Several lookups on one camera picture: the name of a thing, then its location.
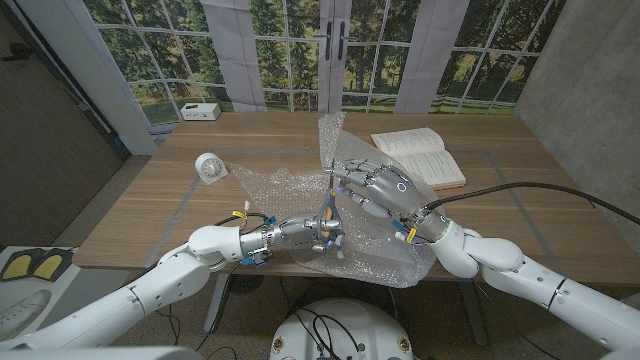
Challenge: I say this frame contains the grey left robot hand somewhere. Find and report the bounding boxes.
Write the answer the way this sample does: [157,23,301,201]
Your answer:
[276,212,347,260]

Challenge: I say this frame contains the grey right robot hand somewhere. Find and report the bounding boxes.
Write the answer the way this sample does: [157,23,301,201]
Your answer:
[323,158,434,225]

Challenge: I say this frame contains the grey scissors with yellow handles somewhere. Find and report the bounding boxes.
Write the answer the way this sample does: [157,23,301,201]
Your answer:
[315,158,346,251]

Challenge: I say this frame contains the large clear bubble wrap sheet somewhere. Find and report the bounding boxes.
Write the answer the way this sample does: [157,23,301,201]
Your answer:
[227,110,439,290]

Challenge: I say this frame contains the open paperback book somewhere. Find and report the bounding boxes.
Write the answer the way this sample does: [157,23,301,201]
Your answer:
[370,126,467,191]

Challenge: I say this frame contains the white table leg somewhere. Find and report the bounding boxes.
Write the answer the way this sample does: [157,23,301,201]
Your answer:
[203,273,232,334]

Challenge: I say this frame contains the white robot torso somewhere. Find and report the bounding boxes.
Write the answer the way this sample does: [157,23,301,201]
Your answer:
[269,297,415,360]

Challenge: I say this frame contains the white round kitchen timer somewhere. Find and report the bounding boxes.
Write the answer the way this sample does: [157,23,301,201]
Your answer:
[194,151,229,186]

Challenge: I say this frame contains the grey table leg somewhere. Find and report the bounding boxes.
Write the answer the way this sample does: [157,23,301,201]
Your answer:
[457,280,490,347]

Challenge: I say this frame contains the white power socket box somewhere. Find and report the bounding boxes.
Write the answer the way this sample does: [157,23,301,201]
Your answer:
[179,102,222,122]

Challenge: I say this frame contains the printed forest window backdrop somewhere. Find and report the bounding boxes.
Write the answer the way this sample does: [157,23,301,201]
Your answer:
[14,0,569,156]

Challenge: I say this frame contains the white floor mat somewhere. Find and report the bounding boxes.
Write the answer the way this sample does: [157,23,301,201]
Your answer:
[0,244,81,346]

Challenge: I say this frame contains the black and yellow foot pedal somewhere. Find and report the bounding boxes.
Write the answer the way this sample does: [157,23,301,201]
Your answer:
[30,248,75,281]
[0,248,37,282]

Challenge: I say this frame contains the dark brown door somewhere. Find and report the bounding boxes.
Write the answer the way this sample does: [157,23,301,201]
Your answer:
[0,9,126,246]

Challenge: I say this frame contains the white sneaker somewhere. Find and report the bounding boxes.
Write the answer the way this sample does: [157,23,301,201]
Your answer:
[0,294,51,341]

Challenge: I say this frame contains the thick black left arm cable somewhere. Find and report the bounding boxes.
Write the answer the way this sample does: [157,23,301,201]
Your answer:
[119,212,270,286]

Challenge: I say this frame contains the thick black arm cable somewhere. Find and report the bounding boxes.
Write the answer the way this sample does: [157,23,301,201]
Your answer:
[423,182,640,226]
[119,212,270,286]

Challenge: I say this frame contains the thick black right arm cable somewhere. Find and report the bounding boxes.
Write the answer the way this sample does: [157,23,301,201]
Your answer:
[423,182,640,226]

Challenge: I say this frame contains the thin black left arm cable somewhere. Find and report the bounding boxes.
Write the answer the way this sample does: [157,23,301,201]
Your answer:
[197,262,241,351]

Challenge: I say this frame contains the black door handle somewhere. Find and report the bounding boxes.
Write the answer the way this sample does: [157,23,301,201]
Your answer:
[1,41,32,63]

